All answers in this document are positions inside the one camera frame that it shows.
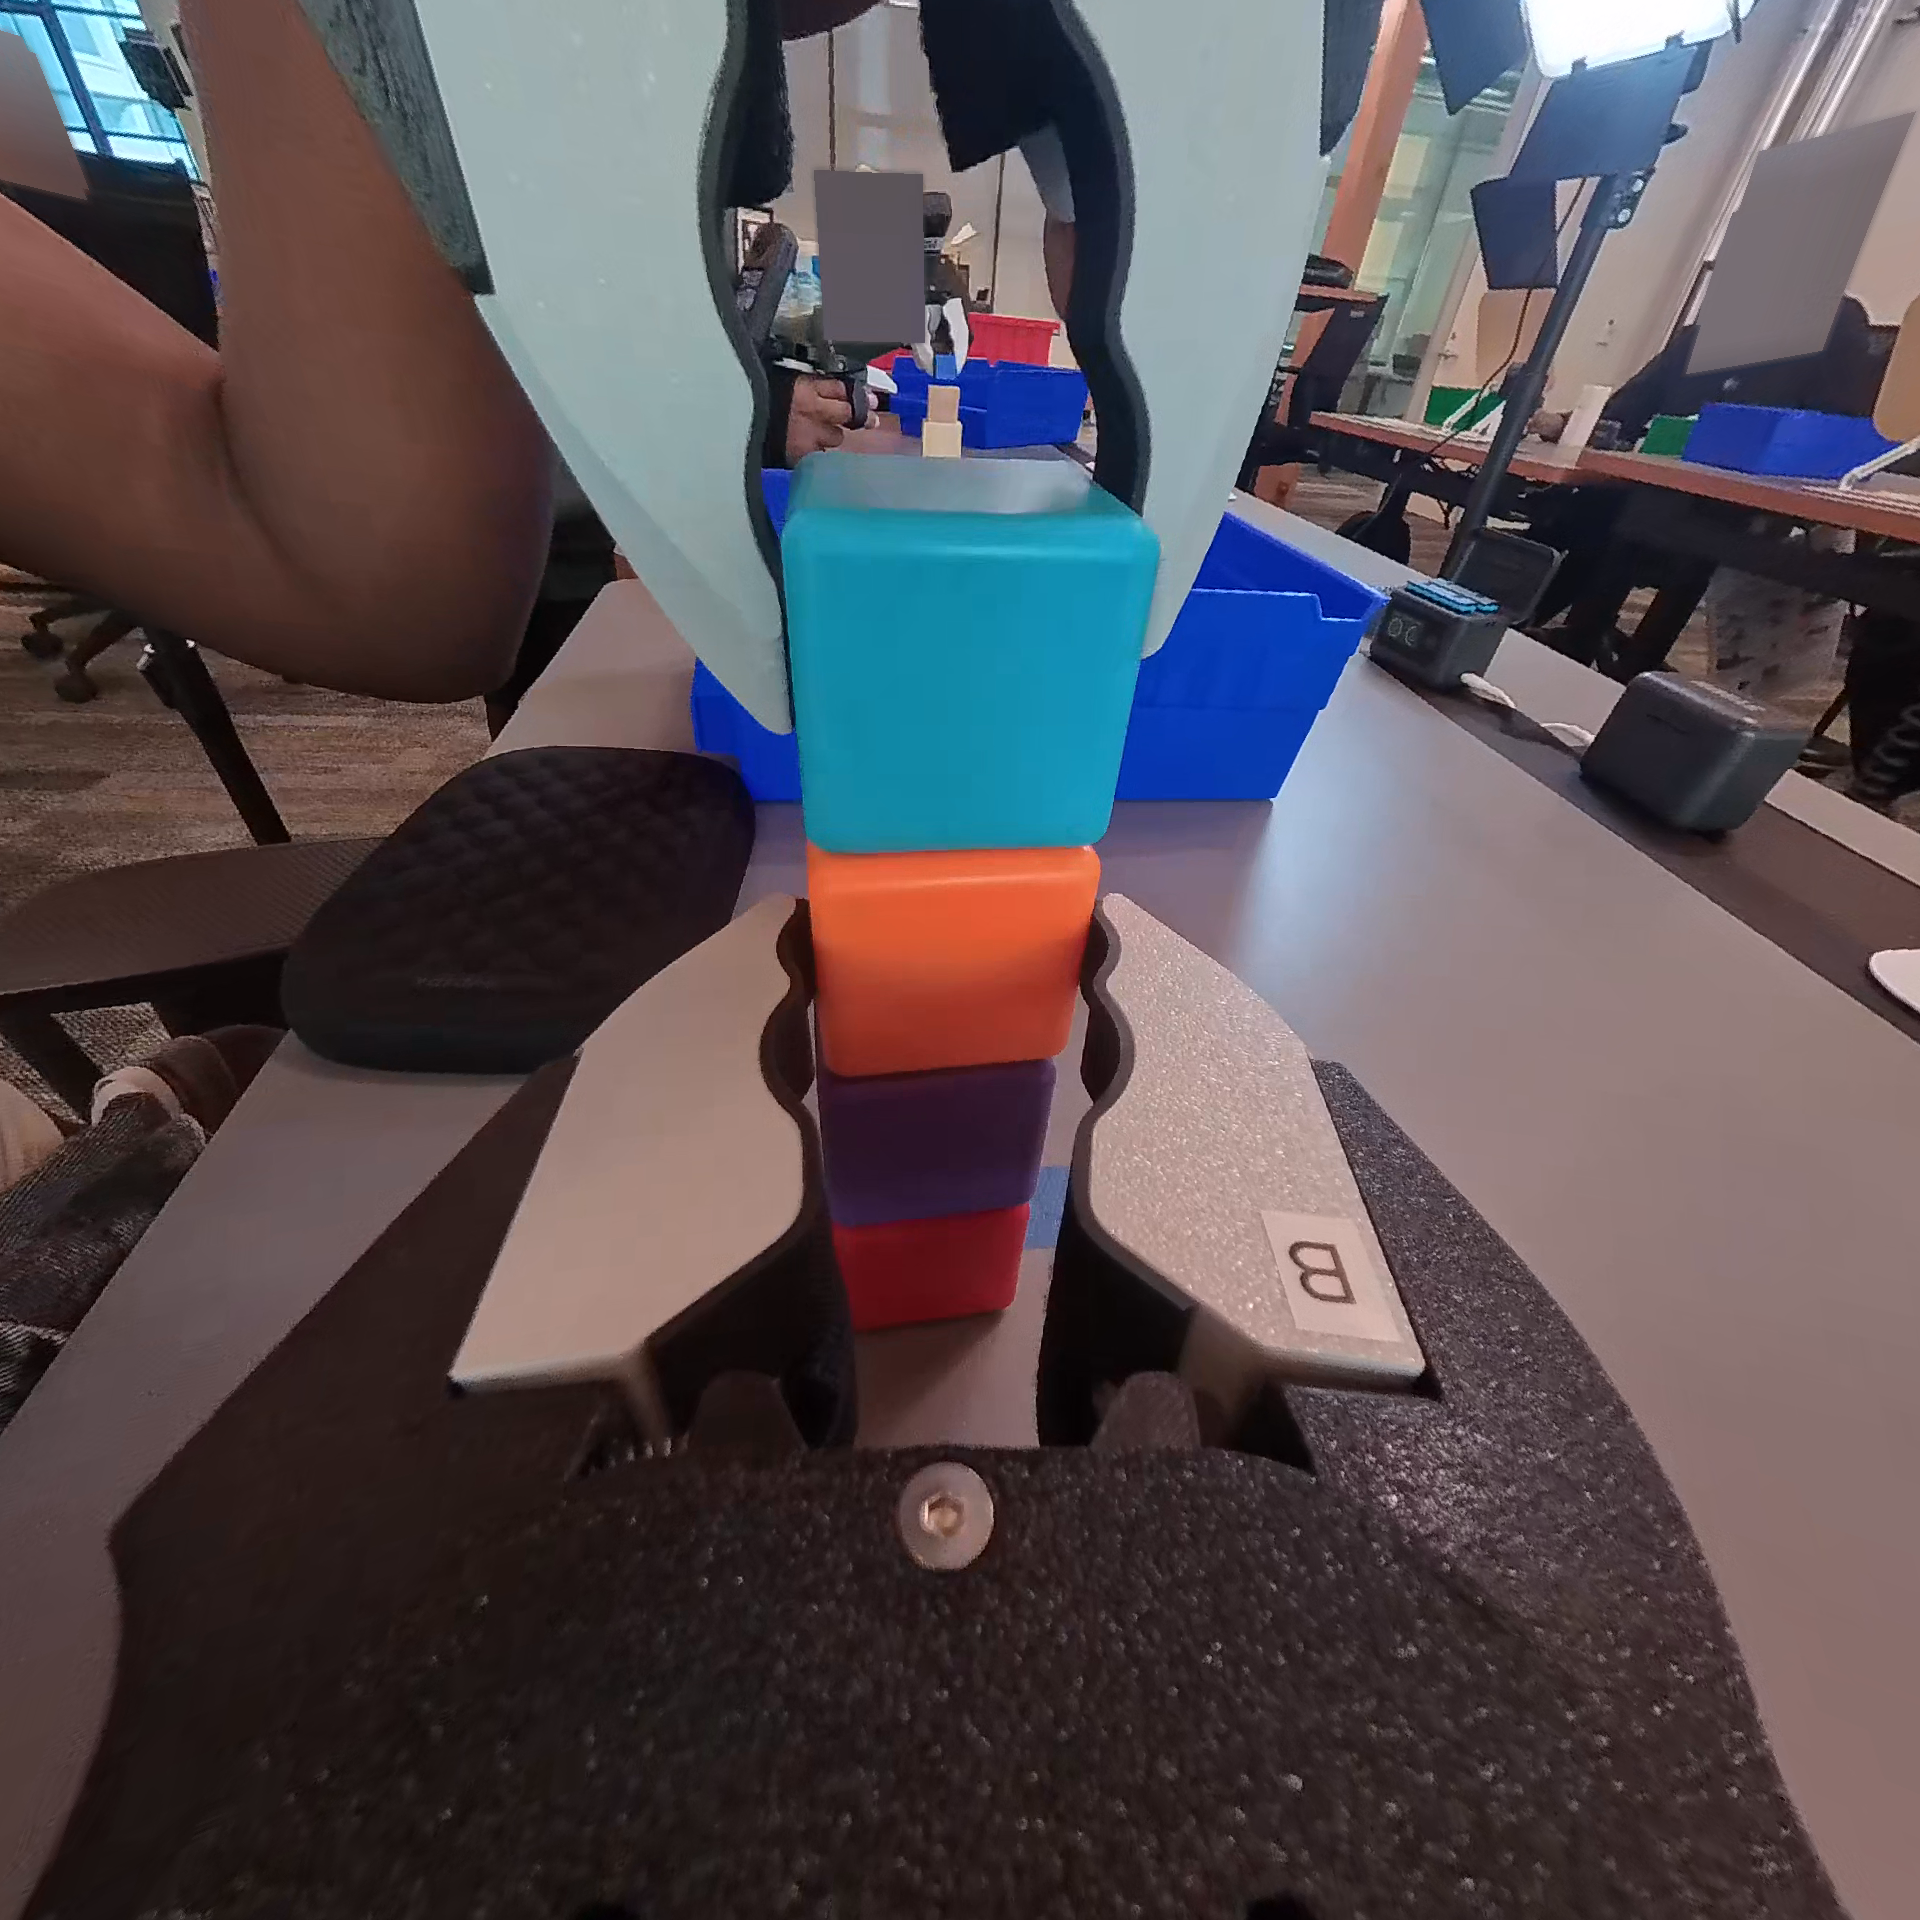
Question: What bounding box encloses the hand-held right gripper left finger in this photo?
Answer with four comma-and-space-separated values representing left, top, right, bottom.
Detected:
451, 901, 829, 1444

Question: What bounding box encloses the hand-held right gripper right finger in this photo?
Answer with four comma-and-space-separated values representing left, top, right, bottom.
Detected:
1037, 892, 1433, 1448

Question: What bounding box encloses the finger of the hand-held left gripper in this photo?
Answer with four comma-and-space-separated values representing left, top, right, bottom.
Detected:
917, 0, 1336, 517
415, 0, 801, 734

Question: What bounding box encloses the purple foam cube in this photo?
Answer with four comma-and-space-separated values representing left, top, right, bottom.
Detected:
817, 1057, 1057, 1226

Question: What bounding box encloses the red foam cube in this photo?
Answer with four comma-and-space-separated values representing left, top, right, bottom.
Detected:
832, 1208, 1037, 1332

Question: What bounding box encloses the orange foam cube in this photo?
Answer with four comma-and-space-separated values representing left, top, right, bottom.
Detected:
805, 841, 1105, 1077

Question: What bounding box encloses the blue plastic bin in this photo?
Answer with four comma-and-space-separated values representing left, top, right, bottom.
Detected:
691, 465, 1396, 812
896, 356, 1089, 452
1687, 404, 1897, 483

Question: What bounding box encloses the teal foam cube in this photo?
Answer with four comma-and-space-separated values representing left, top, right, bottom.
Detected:
788, 458, 1163, 856

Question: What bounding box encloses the person's left forearm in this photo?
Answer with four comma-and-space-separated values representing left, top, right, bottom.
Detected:
0, 0, 561, 704

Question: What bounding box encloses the black textured armrest pad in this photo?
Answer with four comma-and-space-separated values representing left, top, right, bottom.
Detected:
286, 751, 758, 1072

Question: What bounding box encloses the black power unit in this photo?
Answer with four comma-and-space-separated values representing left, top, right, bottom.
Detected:
1375, 579, 1511, 698
1585, 673, 1807, 836

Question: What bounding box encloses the black office chair frame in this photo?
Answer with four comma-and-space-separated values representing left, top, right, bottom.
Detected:
0, 836, 377, 1118

